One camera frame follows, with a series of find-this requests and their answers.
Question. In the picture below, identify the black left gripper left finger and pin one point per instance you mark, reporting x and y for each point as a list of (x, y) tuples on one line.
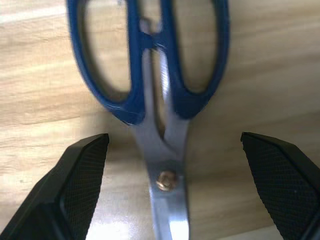
[(62, 195)]

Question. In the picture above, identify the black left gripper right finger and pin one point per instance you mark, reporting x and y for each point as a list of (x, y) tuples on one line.
[(282, 185)]

